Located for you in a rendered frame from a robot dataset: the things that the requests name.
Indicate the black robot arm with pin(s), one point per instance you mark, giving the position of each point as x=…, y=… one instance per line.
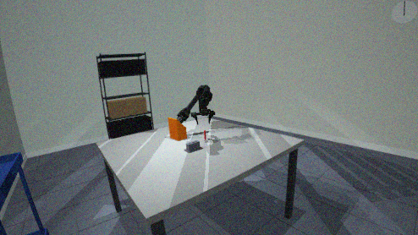
x=204, y=95

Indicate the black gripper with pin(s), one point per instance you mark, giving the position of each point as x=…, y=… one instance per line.
x=193, y=114

